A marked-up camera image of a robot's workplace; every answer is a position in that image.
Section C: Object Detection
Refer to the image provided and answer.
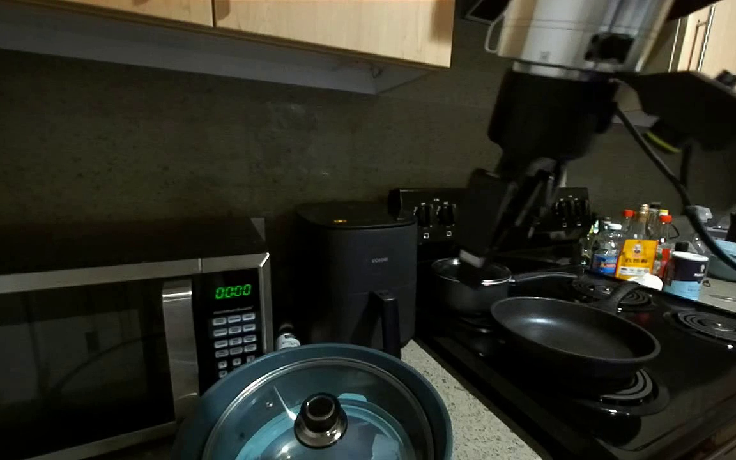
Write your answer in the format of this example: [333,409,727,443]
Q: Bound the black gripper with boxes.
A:
[458,66,625,264]

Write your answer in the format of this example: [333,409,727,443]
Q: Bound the small saucepan with lid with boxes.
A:
[429,252,577,321]

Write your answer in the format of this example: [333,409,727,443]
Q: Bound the black frying pan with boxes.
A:
[488,276,664,384]

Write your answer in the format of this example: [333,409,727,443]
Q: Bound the steel pot with glass lid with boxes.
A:
[171,340,455,460]

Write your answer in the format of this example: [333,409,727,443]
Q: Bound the clear water bottle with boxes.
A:
[590,218,626,282]

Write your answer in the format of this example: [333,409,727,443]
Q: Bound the yellow label bottle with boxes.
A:
[619,201,662,283]

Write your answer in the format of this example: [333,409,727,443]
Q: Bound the red cap sauce bottle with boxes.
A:
[651,207,677,283]

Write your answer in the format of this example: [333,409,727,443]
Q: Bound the black air fryer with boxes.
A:
[287,198,423,357]

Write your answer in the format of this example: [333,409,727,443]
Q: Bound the white and blue cup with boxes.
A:
[668,247,713,302]

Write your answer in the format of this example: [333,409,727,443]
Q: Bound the wooden upper cabinet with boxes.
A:
[58,0,458,71]

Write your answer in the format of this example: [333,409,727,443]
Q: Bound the black electric stove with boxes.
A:
[391,187,736,460]

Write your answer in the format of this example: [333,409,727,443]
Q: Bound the stainless steel microwave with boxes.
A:
[0,251,277,460]

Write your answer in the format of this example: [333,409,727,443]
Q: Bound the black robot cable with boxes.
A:
[610,104,736,290]

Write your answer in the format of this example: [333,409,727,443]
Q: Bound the metal cabinet handle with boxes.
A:
[682,7,715,76]

